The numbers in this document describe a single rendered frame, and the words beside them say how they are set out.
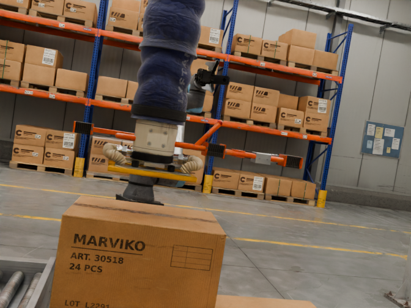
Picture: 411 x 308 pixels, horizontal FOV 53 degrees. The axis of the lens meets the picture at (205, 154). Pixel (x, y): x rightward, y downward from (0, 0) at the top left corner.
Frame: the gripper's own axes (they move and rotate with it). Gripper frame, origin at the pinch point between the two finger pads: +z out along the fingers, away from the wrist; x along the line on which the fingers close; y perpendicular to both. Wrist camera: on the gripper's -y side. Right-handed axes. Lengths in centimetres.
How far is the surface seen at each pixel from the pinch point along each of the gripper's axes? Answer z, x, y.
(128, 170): 38, -45, 36
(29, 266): -6, -101, 72
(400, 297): -138, -153, -240
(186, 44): 32.6, 5.3, 21.1
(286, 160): 26, -34, -30
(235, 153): 25.9, -33.6, -7.1
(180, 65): 32.2, -3.1, 22.1
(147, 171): 37, -45, 29
